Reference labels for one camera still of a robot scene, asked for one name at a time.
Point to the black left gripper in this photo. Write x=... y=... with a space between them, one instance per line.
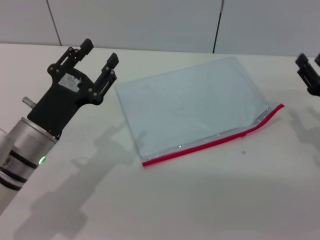
x=58 y=100

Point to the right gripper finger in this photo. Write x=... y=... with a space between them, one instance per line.
x=306 y=68
x=318 y=60

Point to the clear red-zip document bag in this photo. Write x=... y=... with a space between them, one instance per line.
x=190 y=110

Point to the silver metal connector plug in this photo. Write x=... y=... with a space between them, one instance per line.
x=27 y=101

